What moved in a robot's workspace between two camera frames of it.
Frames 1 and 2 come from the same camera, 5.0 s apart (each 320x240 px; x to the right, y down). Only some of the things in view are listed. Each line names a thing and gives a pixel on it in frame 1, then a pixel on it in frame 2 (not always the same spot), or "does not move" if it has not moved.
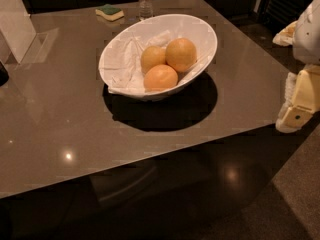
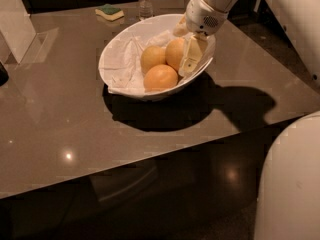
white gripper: (308, 37) to (202, 18)
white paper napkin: (121, 64) does not move
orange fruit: (181, 55) does not move
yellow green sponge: (110, 12) does not move
